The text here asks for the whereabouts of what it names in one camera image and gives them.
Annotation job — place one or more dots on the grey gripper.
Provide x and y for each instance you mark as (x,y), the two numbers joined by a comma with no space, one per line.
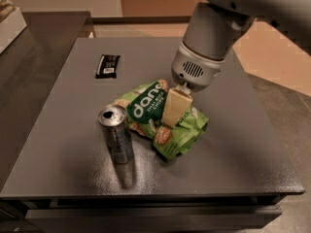
(194,69)

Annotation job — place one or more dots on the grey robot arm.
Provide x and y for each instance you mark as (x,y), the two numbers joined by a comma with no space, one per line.
(214,27)

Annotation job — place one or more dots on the silver redbull can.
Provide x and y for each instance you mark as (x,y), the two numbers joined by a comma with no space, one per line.
(114,124)

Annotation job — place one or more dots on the black snack bar wrapper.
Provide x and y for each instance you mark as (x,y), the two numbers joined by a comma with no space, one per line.
(107,67)

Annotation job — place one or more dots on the grey cabinet drawer front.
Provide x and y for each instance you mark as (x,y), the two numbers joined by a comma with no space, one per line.
(160,219)

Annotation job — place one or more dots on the white box with snacks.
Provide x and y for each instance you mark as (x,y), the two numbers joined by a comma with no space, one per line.
(12,23)

